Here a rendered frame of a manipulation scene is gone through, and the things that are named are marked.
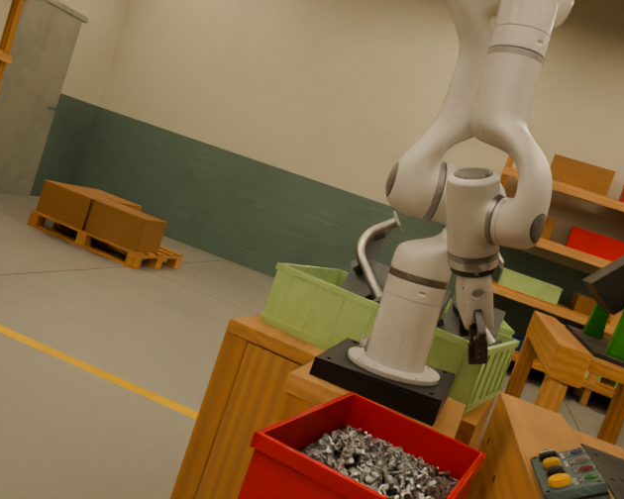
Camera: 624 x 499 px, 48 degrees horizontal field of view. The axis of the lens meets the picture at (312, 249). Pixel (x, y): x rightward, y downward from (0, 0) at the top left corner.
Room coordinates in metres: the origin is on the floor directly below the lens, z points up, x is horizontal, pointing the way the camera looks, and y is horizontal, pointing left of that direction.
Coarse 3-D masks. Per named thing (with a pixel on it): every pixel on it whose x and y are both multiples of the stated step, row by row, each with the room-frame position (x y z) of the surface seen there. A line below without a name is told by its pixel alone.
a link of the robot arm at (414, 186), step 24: (456, 0) 1.28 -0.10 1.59; (480, 0) 1.27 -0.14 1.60; (456, 24) 1.32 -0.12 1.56; (480, 24) 1.27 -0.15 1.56; (480, 48) 1.28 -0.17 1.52; (456, 72) 1.33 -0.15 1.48; (480, 72) 1.29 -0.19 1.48; (456, 96) 1.31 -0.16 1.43; (456, 120) 1.31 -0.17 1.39; (432, 144) 1.31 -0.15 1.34; (456, 144) 1.34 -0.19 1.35; (408, 168) 1.32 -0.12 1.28; (432, 168) 1.32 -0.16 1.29; (408, 192) 1.32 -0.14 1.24; (432, 192) 1.31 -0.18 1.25
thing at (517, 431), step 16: (512, 400) 1.45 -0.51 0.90; (496, 416) 1.43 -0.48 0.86; (512, 416) 1.31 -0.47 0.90; (528, 416) 1.35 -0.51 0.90; (544, 416) 1.40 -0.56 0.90; (560, 416) 1.46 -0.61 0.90; (496, 432) 1.36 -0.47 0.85; (512, 432) 1.21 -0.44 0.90; (528, 432) 1.23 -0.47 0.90; (544, 432) 1.27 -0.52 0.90; (560, 432) 1.31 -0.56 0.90; (480, 448) 1.47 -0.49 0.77; (496, 448) 1.30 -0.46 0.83; (512, 448) 1.16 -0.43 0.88; (528, 448) 1.12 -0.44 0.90; (544, 448) 1.16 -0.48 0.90; (560, 448) 1.19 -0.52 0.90; (576, 448) 1.23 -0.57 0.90; (496, 464) 1.24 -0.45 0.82; (512, 464) 1.11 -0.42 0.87; (528, 464) 1.03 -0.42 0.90; (496, 480) 1.18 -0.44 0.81; (512, 480) 1.07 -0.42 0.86; (528, 480) 0.97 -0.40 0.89; (496, 496) 1.14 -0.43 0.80; (512, 496) 1.03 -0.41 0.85; (528, 496) 0.94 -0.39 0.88
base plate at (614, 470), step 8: (584, 448) 1.25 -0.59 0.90; (592, 448) 1.27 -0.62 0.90; (592, 456) 1.21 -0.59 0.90; (600, 456) 1.23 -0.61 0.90; (608, 456) 1.25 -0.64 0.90; (616, 456) 1.27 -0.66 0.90; (600, 464) 1.17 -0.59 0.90; (608, 464) 1.19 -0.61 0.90; (616, 464) 1.21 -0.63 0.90; (600, 472) 1.12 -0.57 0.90; (608, 472) 1.14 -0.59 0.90; (616, 472) 1.16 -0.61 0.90; (608, 480) 1.09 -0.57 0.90; (616, 480) 1.11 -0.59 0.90; (608, 488) 1.06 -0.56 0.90; (616, 488) 1.06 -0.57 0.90; (616, 496) 1.02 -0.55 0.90
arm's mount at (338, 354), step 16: (336, 352) 1.38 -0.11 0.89; (320, 368) 1.30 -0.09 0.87; (336, 368) 1.29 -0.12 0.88; (352, 368) 1.29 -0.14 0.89; (432, 368) 1.47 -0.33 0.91; (336, 384) 1.29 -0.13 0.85; (352, 384) 1.28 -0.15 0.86; (368, 384) 1.27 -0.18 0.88; (384, 384) 1.27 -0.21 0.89; (400, 384) 1.27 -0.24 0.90; (448, 384) 1.37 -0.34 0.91; (384, 400) 1.26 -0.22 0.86; (400, 400) 1.26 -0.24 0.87; (416, 400) 1.25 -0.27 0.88; (432, 400) 1.24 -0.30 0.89; (416, 416) 1.25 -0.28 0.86; (432, 416) 1.24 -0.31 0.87
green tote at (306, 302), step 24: (288, 264) 1.94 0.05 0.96; (288, 288) 1.88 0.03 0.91; (312, 288) 1.85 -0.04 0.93; (336, 288) 1.82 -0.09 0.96; (264, 312) 1.90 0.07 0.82; (288, 312) 1.87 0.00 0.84; (312, 312) 1.84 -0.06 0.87; (336, 312) 1.81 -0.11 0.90; (360, 312) 1.78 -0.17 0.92; (312, 336) 1.83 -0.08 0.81; (336, 336) 1.80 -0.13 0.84; (360, 336) 1.77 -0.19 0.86; (456, 336) 1.67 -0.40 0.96; (504, 336) 2.01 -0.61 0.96; (432, 360) 1.69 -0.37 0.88; (456, 360) 1.66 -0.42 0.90; (504, 360) 1.89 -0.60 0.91; (456, 384) 1.65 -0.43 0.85; (480, 384) 1.71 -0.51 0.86
